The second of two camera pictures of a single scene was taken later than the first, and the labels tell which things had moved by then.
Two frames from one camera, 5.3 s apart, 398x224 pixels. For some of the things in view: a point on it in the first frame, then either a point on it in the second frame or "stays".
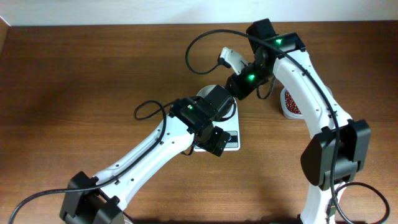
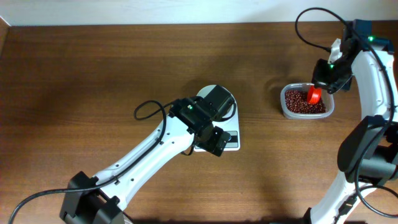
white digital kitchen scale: (231, 126) stays
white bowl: (204, 91) stays
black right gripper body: (249, 78) → (331, 75)
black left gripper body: (208, 139) stays
